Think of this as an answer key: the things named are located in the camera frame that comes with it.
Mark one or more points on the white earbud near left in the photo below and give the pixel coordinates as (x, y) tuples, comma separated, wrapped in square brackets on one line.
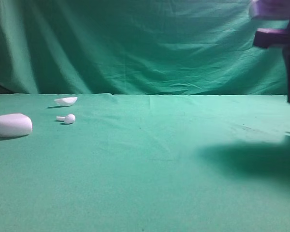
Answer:
[(68, 119)]

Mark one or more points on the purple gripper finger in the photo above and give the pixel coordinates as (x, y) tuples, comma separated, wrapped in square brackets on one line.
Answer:
[(265, 38), (273, 9)]

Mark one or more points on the white earbud with dark tip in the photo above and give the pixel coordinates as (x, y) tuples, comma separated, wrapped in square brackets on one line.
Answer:
[(252, 11)]

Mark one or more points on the green backdrop cloth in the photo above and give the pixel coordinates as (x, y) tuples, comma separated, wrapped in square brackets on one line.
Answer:
[(180, 47)]

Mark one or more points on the white earbud case lid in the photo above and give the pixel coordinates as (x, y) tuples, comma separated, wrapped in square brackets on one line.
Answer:
[(66, 102)]

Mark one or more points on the white earbud case base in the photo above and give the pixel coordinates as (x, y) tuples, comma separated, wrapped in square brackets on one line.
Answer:
[(15, 125)]

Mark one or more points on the green table cloth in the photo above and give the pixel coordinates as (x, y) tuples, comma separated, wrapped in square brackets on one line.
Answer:
[(139, 163)]

